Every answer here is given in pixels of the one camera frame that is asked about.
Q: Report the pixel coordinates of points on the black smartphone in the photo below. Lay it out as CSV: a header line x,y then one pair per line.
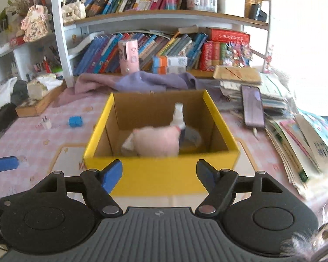
x,y
252,106

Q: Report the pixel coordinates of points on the dried flower bunch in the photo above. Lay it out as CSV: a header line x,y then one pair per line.
x,y
19,4

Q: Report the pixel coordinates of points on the row of blue books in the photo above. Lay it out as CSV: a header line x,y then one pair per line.
x,y
103,54

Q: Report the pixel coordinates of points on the white side shelf unit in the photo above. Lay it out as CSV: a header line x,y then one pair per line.
x,y
21,57

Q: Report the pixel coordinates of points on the clear marker pen holder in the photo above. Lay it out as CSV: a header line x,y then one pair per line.
x,y
206,0

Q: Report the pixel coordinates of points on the yellow cardboard box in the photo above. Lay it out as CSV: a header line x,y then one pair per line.
x,y
158,180

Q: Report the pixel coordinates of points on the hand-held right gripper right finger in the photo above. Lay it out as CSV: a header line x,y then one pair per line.
x,y
205,172

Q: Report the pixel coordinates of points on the blue plastic tube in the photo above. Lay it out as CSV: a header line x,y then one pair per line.
x,y
2,164

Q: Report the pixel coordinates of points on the wooden tray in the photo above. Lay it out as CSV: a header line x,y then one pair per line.
x,y
41,106

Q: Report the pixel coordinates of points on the orange and white box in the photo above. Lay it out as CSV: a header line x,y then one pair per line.
x,y
169,61
169,70

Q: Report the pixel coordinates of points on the small blue plastic block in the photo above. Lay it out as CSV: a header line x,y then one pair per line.
x,y
76,121

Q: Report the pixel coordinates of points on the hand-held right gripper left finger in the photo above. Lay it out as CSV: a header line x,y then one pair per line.
x,y
113,173

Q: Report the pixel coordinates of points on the white pen container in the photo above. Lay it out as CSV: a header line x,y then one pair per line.
x,y
231,5

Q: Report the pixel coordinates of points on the pink thermos bottle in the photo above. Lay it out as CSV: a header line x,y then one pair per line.
x,y
129,57

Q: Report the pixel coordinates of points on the brown paper envelope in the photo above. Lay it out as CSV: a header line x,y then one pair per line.
x,y
237,75

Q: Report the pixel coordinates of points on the white plug adapter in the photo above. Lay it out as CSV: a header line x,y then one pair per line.
x,y
46,123

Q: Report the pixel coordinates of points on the white bookshelf frame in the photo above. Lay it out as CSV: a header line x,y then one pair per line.
x,y
61,49

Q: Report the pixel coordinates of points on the stack of workbooks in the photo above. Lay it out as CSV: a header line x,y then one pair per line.
x,y
303,152

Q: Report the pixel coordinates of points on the pink plush toy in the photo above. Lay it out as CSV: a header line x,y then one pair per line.
x,y
155,142

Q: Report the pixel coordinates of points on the white quilted pearl handbag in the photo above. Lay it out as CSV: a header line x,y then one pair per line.
x,y
73,11

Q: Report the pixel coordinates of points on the lilac cloth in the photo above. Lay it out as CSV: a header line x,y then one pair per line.
x,y
142,83

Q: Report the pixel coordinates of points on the small black device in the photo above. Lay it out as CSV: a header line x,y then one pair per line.
x,y
258,12

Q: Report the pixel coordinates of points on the black garment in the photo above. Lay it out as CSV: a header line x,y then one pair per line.
x,y
19,92

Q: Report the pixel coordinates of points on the floral fabric doll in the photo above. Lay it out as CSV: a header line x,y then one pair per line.
x,y
35,26

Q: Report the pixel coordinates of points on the pile of papers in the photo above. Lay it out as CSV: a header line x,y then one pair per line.
x,y
276,95

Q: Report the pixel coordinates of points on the fuzzy lilac sleeve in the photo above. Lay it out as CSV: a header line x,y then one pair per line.
x,y
303,243

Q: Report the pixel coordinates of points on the white spray bottle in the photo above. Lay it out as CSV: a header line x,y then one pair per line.
x,y
178,117

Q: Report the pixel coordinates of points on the white garment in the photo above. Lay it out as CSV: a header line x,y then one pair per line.
x,y
2,92

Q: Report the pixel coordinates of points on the red book set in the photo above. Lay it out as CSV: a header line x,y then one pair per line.
x,y
224,49

